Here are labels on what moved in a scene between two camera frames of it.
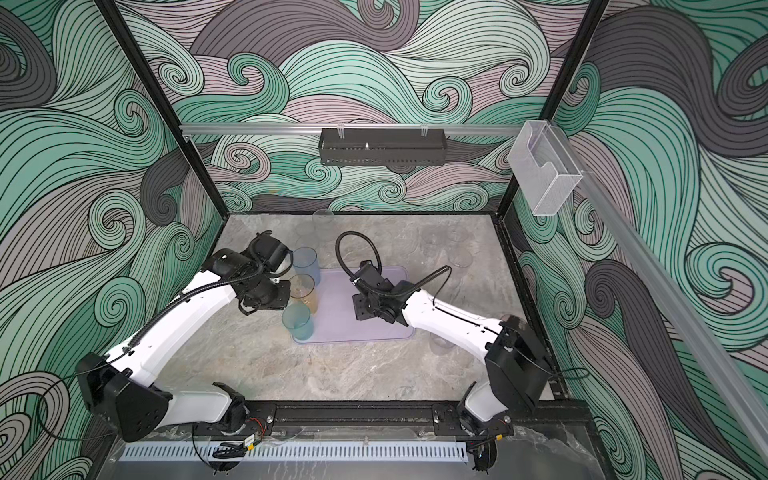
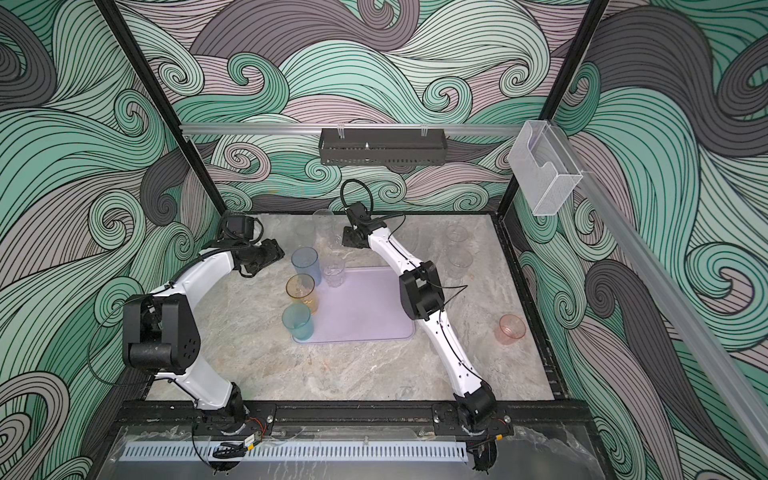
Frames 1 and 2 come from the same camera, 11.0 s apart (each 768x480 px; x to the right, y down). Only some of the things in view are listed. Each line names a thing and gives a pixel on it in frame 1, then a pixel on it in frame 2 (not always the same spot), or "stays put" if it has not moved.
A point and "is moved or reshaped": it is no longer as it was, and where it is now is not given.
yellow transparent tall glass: [302, 286] stays put
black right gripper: [358, 305] → [346, 236]
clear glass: [456, 234] stays put
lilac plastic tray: [336, 318] stays put
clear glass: [439, 345] is moved or reshaped
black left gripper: [281, 303] → [274, 252]
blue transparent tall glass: [304, 259] stays put
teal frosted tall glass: [298, 319] stays put
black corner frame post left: [122, 31] stays put
